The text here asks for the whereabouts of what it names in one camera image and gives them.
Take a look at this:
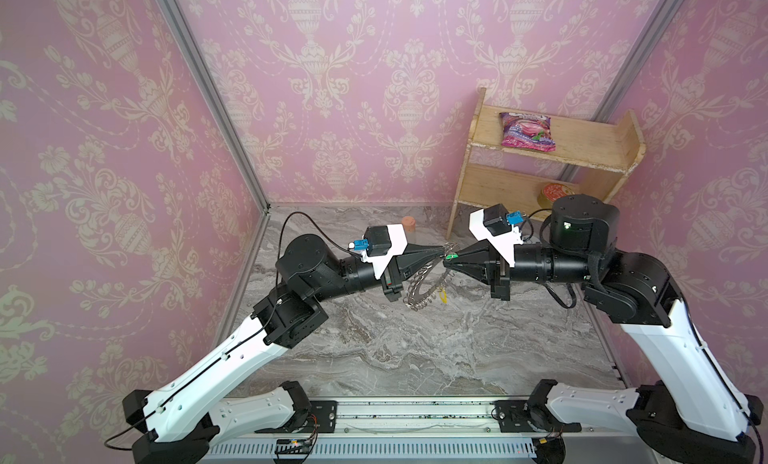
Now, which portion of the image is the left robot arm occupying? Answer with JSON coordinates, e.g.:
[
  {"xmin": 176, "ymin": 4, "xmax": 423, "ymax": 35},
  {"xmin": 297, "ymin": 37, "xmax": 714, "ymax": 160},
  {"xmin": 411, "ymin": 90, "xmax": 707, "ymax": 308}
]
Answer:
[{"xmin": 122, "ymin": 224, "xmax": 447, "ymax": 463}]

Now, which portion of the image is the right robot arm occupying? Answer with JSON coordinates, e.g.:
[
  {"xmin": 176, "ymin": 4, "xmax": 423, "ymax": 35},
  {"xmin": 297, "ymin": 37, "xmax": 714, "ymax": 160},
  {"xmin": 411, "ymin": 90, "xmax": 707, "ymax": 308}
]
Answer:
[{"xmin": 444, "ymin": 194, "xmax": 766, "ymax": 463}]

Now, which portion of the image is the orange cap clear bottle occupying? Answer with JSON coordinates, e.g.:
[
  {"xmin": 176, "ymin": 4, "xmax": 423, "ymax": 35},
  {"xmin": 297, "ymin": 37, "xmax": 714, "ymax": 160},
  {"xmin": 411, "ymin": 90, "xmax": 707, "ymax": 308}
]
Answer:
[{"xmin": 401, "ymin": 216, "xmax": 416, "ymax": 233}]

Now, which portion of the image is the red lid gold tin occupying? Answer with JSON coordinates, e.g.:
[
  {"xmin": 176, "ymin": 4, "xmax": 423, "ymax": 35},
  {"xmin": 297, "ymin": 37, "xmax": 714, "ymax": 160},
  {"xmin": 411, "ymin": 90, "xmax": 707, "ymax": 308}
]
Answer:
[{"xmin": 536, "ymin": 183, "xmax": 577, "ymax": 210}]

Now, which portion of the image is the pink snack bag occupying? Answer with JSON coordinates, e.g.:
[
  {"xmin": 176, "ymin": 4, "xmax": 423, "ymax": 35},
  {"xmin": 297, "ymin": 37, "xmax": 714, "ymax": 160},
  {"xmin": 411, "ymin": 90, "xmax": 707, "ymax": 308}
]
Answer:
[{"xmin": 499, "ymin": 112, "xmax": 556, "ymax": 153}]

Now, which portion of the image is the wooden two-tier shelf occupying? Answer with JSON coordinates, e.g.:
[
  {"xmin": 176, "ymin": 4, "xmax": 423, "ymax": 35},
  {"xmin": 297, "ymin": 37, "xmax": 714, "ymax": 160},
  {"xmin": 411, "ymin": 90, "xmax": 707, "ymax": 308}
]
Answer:
[{"xmin": 445, "ymin": 88, "xmax": 647, "ymax": 238}]

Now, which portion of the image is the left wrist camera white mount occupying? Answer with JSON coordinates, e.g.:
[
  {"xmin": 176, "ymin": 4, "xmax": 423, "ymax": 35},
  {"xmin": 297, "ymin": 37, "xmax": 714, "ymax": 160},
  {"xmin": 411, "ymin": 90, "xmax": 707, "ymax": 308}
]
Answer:
[{"xmin": 347, "ymin": 224, "xmax": 408, "ymax": 279}]

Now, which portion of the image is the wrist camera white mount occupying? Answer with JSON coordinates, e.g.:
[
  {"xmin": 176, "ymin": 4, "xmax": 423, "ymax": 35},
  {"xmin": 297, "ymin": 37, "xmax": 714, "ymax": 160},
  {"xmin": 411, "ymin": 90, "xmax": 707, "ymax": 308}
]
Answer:
[
  {"xmin": 468, "ymin": 204, "xmax": 523, "ymax": 268},
  {"xmin": 347, "ymin": 224, "xmax": 408, "ymax": 279}
]

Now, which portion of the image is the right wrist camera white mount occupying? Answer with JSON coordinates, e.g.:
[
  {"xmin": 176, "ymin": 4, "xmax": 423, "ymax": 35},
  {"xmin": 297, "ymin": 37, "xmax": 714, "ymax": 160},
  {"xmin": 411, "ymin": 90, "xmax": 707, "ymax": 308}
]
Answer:
[{"xmin": 468, "ymin": 204, "xmax": 523, "ymax": 268}]

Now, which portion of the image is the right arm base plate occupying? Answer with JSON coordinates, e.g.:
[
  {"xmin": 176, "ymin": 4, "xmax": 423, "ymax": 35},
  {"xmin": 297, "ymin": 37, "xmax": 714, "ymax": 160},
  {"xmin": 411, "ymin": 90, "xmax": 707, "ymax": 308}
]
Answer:
[{"xmin": 491, "ymin": 399, "xmax": 539, "ymax": 434}]

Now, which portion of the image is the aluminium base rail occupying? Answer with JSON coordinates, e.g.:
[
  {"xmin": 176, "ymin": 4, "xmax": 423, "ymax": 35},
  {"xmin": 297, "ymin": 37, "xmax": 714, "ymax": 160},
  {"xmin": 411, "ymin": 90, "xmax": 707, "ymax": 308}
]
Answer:
[{"xmin": 199, "ymin": 394, "xmax": 661, "ymax": 463}]

